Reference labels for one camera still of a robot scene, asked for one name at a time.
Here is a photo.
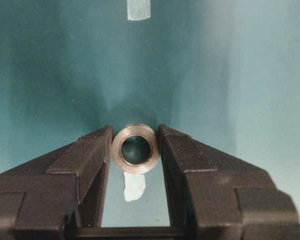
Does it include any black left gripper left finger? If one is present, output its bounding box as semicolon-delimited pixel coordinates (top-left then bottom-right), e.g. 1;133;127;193
0;125;114;240

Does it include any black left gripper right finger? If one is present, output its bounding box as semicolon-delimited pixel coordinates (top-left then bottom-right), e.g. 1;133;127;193
158;124;300;240

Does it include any silver metal washer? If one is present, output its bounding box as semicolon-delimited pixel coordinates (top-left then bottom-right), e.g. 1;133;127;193
111;123;160;175

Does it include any white tape piece left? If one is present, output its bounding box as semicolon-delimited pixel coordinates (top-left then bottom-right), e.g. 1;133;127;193
123;172;146;202

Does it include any white tape piece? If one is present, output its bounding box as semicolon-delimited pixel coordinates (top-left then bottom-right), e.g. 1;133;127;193
123;172;146;202
126;0;151;21

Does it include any white tape piece middle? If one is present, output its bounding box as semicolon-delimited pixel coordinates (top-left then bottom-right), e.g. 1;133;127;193
126;0;151;21

